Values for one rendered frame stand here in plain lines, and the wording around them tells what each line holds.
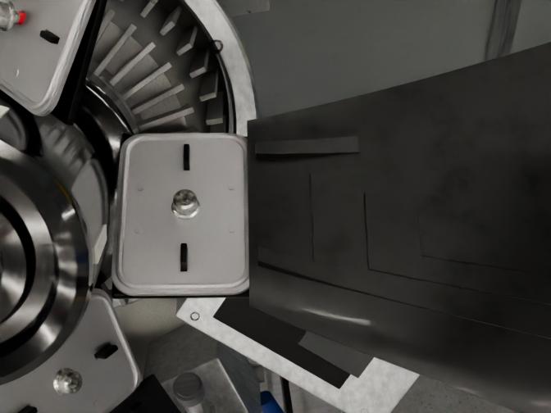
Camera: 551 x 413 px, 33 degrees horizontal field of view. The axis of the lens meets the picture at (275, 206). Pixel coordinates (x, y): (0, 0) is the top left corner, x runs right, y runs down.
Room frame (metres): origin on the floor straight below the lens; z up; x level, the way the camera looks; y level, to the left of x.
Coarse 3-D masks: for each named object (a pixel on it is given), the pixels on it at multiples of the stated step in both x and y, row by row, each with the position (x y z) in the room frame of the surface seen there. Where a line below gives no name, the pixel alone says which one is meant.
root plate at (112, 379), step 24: (96, 288) 0.23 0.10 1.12; (96, 312) 0.22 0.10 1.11; (72, 336) 0.21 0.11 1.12; (96, 336) 0.21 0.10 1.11; (120, 336) 0.21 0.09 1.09; (48, 360) 0.20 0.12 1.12; (72, 360) 0.20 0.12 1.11; (96, 360) 0.20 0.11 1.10; (120, 360) 0.20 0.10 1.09; (24, 384) 0.18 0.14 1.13; (48, 384) 0.18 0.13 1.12; (96, 384) 0.19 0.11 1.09; (120, 384) 0.19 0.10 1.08; (0, 408) 0.17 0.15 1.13; (48, 408) 0.17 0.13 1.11; (72, 408) 0.18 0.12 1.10; (96, 408) 0.18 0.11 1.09
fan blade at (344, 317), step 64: (512, 64) 0.29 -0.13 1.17; (256, 128) 0.28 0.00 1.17; (320, 128) 0.27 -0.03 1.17; (384, 128) 0.27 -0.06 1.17; (448, 128) 0.26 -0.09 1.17; (512, 128) 0.26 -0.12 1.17; (256, 192) 0.24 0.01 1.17; (320, 192) 0.23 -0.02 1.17; (384, 192) 0.23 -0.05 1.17; (448, 192) 0.23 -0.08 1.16; (512, 192) 0.22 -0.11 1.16; (256, 256) 0.21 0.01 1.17; (320, 256) 0.20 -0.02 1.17; (384, 256) 0.20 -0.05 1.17; (448, 256) 0.19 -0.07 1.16; (512, 256) 0.19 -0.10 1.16; (320, 320) 0.17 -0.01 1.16; (384, 320) 0.17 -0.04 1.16; (448, 320) 0.17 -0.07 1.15; (512, 320) 0.16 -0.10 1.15; (448, 384) 0.14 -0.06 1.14; (512, 384) 0.14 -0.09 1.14
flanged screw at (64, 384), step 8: (64, 368) 0.19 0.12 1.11; (56, 376) 0.19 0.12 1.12; (64, 376) 0.19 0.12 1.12; (72, 376) 0.19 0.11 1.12; (80, 376) 0.19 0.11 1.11; (56, 384) 0.18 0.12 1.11; (64, 384) 0.18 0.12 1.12; (72, 384) 0.19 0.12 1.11; (80, 384) 0.18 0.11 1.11; (64, 392) 0.18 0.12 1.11; (72, 392) 0.18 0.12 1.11
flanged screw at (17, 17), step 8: (8, 0) 0.30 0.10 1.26; (0, 8) 0.30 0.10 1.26; (8, 8) 0.30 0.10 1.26; (0, 16) 0.29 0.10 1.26; (8, 16) 0.30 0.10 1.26; (16, 16) 0.30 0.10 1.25; (24, 16) 0.30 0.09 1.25; (0, 24) 0.29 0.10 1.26; (8, 24) 0.29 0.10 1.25; (16, 24) 0.30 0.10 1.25
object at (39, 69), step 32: (0, 0) 0.32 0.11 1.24; (32, 0) 0.30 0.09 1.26; (64, 0) 0.29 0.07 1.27; (0, 32) 0.31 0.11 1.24; (32, 32) 0.29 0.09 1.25; (64, 32) 0.28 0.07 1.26; (0, 64) 0.29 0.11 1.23; (32, 64) 0.28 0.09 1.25; (64, 64) 0.26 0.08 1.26; (32, 96) 0.26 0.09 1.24
